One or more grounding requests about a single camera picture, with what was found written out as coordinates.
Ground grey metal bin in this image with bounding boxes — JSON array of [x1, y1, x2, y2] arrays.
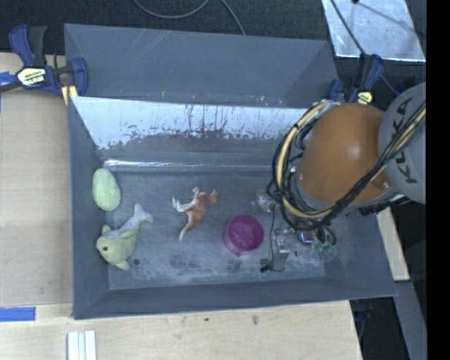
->
[[63, 23, 399, 320]]

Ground pale green oval sponge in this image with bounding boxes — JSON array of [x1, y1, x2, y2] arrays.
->
[[91, 167, 122, 212]]

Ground purple plastic cup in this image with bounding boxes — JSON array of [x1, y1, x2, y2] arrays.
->
[[222, 214, 266, 257]]

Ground brown and white toy horse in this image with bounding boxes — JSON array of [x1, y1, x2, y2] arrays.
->
[[171, 186, 221, 242]]

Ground green and white toy dolphin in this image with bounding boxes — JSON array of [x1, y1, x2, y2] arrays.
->
[[95, 202, 155, 272]]

